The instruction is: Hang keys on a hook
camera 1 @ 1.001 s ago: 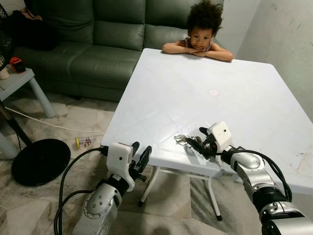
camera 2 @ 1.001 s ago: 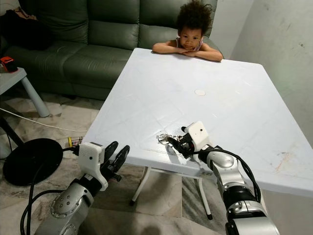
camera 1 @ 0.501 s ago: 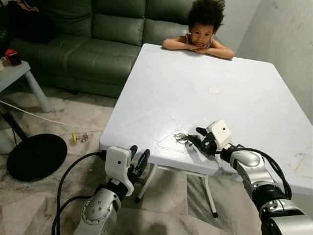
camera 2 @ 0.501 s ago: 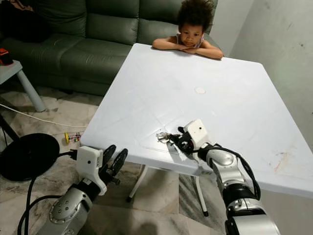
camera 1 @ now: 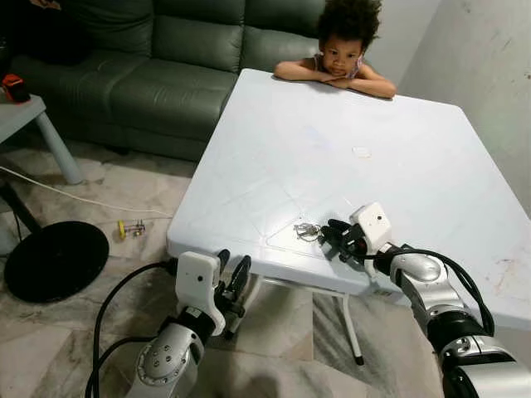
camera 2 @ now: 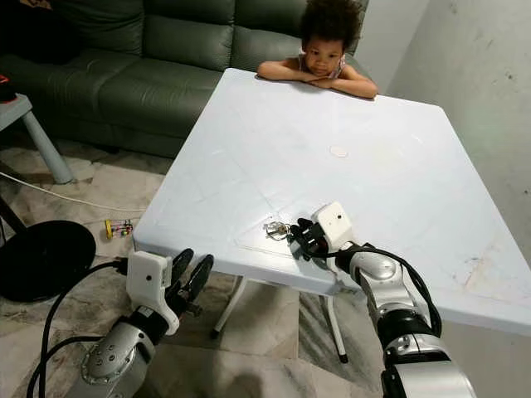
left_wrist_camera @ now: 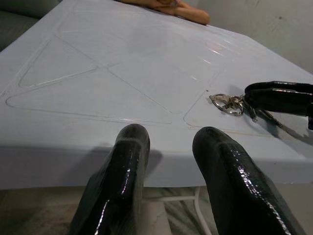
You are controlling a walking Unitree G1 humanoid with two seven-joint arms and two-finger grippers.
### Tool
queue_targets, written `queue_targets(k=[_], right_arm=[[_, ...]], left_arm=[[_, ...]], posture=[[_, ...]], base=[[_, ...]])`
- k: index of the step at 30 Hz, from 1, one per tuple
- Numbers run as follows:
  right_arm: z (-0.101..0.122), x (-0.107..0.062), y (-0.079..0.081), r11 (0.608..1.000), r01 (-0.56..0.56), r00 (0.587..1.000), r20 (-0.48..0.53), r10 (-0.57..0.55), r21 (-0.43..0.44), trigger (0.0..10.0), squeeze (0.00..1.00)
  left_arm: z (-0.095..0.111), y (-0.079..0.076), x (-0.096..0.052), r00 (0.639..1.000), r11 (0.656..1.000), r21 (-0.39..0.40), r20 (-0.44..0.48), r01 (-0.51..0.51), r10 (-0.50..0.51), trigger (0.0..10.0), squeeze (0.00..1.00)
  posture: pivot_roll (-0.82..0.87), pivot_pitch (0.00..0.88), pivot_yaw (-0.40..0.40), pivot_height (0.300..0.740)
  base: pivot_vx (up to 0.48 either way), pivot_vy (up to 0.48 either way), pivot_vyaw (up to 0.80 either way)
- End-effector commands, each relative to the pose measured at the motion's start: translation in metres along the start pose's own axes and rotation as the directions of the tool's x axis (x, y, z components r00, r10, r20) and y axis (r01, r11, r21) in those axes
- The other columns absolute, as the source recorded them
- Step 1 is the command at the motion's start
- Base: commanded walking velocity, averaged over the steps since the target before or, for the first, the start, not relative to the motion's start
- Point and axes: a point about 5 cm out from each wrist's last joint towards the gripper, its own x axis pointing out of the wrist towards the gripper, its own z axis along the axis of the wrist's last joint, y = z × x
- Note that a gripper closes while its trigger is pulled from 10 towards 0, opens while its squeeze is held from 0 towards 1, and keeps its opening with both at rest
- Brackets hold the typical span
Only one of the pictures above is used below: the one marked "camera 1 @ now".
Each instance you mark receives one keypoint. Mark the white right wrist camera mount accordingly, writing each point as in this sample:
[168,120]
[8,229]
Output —
[373,224]

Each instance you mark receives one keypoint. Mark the black round stand base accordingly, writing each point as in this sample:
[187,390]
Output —
[54,261]

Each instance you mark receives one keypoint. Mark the dark green leather sofa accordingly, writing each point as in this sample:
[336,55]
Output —
[166,83]

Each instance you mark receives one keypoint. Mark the grey side table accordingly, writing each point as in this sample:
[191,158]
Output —
[25,116]

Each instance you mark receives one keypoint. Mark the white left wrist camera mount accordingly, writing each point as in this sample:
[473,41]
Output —
[197,286]

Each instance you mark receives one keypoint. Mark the small yellow toy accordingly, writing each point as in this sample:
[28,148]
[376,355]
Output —
[130,229]

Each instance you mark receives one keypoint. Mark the dark bundle on sofa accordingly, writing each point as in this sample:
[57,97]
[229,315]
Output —
[41,29]

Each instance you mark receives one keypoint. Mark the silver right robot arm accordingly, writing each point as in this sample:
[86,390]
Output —
[448,315]

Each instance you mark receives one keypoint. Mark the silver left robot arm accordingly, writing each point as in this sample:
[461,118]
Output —
[170,361]

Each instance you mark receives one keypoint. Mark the white plastic folding table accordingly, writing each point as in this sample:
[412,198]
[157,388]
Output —
[332,116]

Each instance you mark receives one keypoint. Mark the red and black gadget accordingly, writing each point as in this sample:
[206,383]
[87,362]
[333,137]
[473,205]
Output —
[14,87]

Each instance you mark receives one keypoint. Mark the curly haired child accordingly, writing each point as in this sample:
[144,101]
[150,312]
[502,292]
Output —
[344,37]

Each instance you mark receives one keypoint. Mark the silver key bunch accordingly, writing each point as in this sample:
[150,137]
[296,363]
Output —
[308,231]

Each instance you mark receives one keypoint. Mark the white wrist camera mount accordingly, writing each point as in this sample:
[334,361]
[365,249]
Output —
[373,224]
[197,286]

